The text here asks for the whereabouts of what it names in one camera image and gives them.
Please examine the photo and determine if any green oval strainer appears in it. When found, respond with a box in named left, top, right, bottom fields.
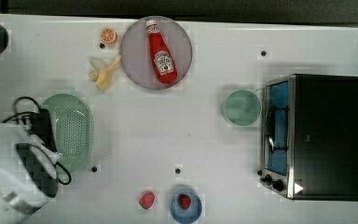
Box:
left=42, top=93, right=93, bottom=173

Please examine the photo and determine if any orange slice toy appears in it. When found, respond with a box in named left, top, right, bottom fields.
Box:
left=101, top=28, right=118, bottom=44

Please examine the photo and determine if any strawberry in bowl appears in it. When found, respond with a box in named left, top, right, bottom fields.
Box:
left=178, top=194, right=192, bottom=210

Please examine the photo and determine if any red strawberry toy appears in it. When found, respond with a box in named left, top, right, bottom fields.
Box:
left=139, top=191, right=155, bottom=210

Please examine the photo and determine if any blue bowl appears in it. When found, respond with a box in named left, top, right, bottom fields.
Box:
left=170, top=189, right=202, bottom=224

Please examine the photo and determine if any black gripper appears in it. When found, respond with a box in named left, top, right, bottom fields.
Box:
left=28, top=109, right=57, bottom=152

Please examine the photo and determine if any black toaster oven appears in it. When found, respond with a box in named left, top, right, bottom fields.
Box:
left=257, top=74, right=358, bottom=202

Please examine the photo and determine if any peeled banana toy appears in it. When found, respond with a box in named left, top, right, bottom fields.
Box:
left=89, top=55, right=121, bottom=91

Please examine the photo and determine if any red ketchup bottle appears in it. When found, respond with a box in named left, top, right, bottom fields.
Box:
left=145, top=20, right=178, bottom=84

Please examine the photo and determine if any grey round plate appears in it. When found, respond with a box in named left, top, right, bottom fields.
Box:
left=120, top=16, right=192, bottom=90

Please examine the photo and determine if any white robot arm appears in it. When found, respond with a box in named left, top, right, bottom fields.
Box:
left=0, top=110, right=60, bottom=224

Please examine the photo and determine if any green round plate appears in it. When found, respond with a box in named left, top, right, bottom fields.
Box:
left=221, top=90, right=262, bottom=127

